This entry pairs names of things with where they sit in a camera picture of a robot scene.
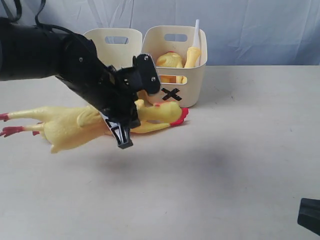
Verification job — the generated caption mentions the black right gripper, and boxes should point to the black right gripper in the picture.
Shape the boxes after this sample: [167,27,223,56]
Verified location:
[297,198,320,236]

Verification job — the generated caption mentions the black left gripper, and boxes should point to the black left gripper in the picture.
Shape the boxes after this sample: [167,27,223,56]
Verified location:
[56,34,140,149]

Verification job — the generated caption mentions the whole rubber chicken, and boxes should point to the whole rubber chicken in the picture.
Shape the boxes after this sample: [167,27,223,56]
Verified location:
[0,101,189,154]

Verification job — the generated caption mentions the rubber chicken bins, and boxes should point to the rubber chicken bins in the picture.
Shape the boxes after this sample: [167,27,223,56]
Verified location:
[130,92,172,134]

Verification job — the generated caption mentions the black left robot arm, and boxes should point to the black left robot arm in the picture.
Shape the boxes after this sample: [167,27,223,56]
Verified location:
[0,18,139,149]

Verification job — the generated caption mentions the cream bin marked O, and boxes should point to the cream bin marked O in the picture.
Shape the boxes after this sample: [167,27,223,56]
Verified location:
[84,28,143,70]

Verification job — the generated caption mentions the cream bin marked X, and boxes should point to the cream bin marked X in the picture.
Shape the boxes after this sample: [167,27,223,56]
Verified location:
[142,24,208,108]

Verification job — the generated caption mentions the white backdrop cloth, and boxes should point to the white backdrop cloth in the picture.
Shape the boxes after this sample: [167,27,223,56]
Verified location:
[0,0,320,66]

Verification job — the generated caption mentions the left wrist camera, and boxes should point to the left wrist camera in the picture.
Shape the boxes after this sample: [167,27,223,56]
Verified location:
[116,53,161,96]

